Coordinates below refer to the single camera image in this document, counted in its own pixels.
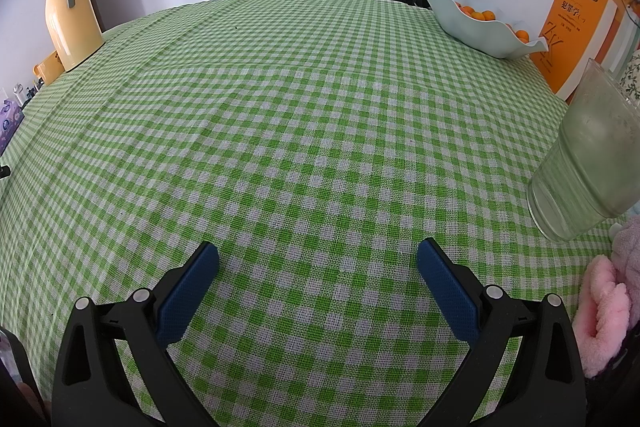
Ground yellow ceramic cup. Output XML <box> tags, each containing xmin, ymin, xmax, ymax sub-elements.
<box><xmin>33</xmin><ymin>49</ymin><xmax>67</xmax><ymax>86</ymax></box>

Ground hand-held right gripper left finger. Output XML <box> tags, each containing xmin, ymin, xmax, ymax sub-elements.
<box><xmin>51</xmin><ymin>241</ymin><xmax>220</xmax><ymax>427</ymax></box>

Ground grey pink fluffy cloth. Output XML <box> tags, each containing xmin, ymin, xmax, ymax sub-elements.
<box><xmin>611</xmin><ymin>216</ymin><xmax>640</xmax><ymax>269</ymax></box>

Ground pile of oranges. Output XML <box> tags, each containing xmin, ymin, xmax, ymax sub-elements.
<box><xmin>457</xmin><ymin>4</ymin><xmax>531</xmax><ymax>44</ymax></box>

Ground yellow thermos jug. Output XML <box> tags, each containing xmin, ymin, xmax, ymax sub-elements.
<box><xmin>44</xmin><ymin>0</ymin><xmax>107</xmax><ymax>72</ymax></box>

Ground black smartphone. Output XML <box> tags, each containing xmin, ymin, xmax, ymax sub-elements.
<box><xmin>0</xmin><ymin>327</ymin><xmax>42</xmax><ymax>427</ymax></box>

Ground green checked tablecloth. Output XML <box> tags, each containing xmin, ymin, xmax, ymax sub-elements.
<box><xmin>0</xmin><ymin>0</ymin><xmax>632</xmax><ymax>427</ymax></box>

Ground floral print ceramic jar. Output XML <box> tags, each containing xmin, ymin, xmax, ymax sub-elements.
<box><xmin>619</xmin><ymin>48</ymin><xmax>640</xmax><ymax>104</ymax></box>

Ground orange textbook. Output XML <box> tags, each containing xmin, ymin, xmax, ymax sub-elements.
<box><xmin>587</xmin><ymin>0</ymin><xmax>637</xmax><ymax>75</ymax></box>
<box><xmin>529</xmin><ymin>0</ymin><xmax>621</xmax><ymax>104</ymax></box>

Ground clear glass cup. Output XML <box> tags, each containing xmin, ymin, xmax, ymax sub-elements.
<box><xmin>526</xmin><ymin>58</ymin><xmax>640</xmax><ymax>244</ymax></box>

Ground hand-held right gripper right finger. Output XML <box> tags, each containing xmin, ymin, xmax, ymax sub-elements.
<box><xmin>416</xmin><ymin>237</ymin><xmax>587</xmax><ymax>427</ymax></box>

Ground person's right forearm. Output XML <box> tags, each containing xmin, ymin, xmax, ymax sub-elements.
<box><xmin>571</xmin><ymin>255</ymin><xmax>632</xmax><ymax>379</ymax></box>

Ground pale green fruit bowl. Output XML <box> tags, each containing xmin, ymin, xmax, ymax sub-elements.
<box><xmin>416</xmin><ymin>0</ymin><xmax>551</xmax><ymax>60</ymax></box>

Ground purple tissue pack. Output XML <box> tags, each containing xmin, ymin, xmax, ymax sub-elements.
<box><xmin>0</xmin><ymin>98</ymin><xmax>26</xmax><ymax>156</ymax></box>

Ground person's left hand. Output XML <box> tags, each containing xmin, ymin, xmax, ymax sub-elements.
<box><xmin>19</xmin><ymin>379</ymin><xmax>51</xmax><ymax>427</ymax></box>

